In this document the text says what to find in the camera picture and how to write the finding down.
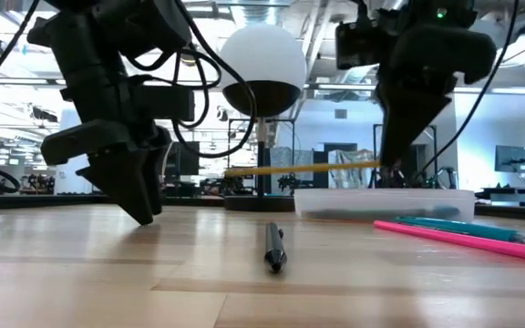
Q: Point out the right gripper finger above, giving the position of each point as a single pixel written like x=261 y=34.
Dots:
x=426 y=64
x=383 y=127

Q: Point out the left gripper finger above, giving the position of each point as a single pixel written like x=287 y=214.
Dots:
x=121 y=182
x=158 y=159

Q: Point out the clear pencil box orange lid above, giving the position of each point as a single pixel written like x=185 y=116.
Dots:
x=385 y=202

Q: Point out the yellow wooden pencil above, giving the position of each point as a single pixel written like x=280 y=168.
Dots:
x=290 y=169

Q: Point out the turquoise blue pen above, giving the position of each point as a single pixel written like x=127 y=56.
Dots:
x=463 y=226

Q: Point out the pink pencil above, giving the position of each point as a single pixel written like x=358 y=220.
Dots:
x=449 y=239

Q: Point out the glossy black pen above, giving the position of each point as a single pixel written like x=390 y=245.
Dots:
x=274 y=248

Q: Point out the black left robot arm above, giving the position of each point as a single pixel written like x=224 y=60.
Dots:
x=153 y=23

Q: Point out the black background robot arm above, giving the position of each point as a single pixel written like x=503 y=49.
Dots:
x=445 y=177

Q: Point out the black monitor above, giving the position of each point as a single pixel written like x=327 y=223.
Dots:
x=185 y=159

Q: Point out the grey cover sheet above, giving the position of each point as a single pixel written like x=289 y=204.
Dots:
x=349 y=157

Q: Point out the white pillar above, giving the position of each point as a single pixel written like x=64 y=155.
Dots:
x=68 y=177

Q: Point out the white globe lamp black base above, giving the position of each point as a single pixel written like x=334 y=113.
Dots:
x=267 y=54

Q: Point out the black metal frame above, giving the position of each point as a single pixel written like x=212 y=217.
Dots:
x=435 y=150

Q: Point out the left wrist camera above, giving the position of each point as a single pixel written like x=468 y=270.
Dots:
x=167 y=102

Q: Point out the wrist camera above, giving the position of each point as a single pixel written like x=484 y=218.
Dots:
x=358 y=45
x=167 y=102

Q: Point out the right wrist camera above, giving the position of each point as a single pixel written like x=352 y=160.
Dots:
x=358 y=45

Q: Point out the wall screen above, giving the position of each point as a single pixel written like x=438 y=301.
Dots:
x=511 y=158

